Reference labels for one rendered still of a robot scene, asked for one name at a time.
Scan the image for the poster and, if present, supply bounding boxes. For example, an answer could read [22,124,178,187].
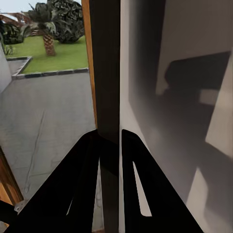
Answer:
[89,0,121,233]

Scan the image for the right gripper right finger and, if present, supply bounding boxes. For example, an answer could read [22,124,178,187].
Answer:
[122,129,204,233]

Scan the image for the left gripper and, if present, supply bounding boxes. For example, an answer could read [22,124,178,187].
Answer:
[0,202,18,225]

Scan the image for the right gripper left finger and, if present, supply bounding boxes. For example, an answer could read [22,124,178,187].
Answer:
[4,129,100,233]

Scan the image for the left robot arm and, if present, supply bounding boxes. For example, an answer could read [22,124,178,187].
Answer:
[0,200,28,225]

